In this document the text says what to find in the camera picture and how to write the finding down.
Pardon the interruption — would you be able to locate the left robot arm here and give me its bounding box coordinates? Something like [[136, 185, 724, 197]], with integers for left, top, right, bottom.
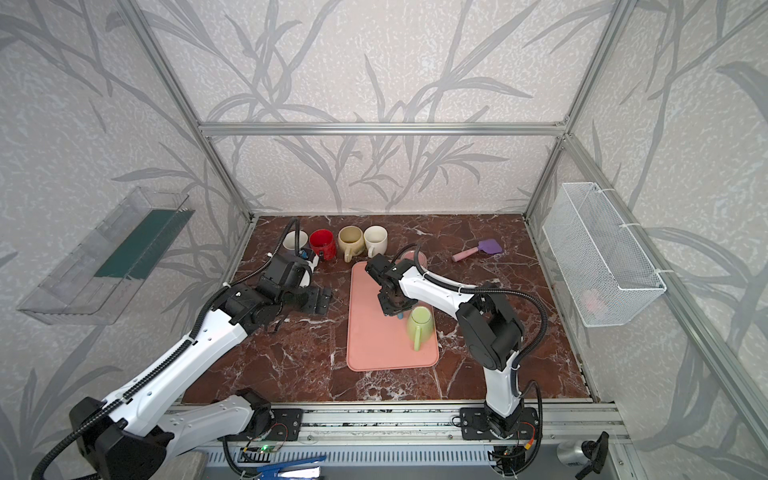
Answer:
[[70, 252, 332, 479]]

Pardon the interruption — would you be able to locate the white wire basket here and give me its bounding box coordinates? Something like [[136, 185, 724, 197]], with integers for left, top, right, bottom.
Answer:
[[543, 182, 667, 328]]

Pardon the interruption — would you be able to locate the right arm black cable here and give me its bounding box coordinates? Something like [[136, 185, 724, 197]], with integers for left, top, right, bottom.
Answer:
[[389, 242, 549, 475]]

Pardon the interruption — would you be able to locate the light green mug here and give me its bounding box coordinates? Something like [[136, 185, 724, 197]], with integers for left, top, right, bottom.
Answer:
[[406, 306, 434, 351]]

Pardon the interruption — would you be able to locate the lavender purple mug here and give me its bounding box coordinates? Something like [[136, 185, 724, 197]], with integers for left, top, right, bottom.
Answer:
[[282, 230, 308, 252]]

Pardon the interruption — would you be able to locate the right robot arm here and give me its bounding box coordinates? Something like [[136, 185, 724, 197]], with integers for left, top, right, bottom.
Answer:
[[365, 254, 524, 439]]

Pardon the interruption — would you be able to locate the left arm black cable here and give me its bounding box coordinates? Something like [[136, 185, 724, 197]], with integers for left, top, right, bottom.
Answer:
[[29, 218, 301, 480]]

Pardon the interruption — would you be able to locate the black clamp knob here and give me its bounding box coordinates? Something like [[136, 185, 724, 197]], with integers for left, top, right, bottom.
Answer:
[[557, 431, 610, 480]]

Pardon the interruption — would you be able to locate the white mug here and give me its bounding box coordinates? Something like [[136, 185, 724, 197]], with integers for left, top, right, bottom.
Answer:
[[364, 225, 388, 258]]

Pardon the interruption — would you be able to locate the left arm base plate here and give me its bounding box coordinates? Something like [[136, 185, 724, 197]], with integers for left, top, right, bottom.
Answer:
[[240, 408, 304, 442]]

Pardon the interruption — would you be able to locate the red mug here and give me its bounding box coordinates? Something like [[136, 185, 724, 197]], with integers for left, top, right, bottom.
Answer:
[[309, 229, 337, 261]]

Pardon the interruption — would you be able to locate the pink patterned mug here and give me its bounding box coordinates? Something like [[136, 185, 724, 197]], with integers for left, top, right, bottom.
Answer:
[[400, 250, 428, 270]]

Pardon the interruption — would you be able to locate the blue handled tool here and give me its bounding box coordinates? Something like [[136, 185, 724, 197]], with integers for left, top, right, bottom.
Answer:
[[257, 455, 326, 480]]

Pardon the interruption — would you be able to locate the clear plastic wall shelf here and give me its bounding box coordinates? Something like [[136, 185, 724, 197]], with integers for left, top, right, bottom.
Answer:
[[17, 187, 195, 326]]

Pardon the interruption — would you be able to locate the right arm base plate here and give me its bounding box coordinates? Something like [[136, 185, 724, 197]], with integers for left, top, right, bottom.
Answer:
[[451, 407, 540, 442]]

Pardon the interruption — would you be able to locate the beige speckled round mug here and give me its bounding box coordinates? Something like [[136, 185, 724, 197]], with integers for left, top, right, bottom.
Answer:
[[338, 225, 366, 263]]

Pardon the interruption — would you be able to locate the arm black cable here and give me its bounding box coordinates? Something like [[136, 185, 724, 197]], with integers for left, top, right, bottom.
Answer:
[[29, 218, 301, 480], [389, 242, 549, 475]]

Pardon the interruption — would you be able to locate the aluminium front rail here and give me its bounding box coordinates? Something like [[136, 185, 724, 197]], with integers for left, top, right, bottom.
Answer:
[[122, 401, 631, 466]]

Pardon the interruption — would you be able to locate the purple pink spatula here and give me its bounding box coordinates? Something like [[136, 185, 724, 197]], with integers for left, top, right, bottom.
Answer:
[[452, 239, 503, 262]]

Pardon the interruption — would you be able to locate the pink plastic tray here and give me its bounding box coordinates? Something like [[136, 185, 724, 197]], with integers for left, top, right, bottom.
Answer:
[[346, 262, 439, 372]]

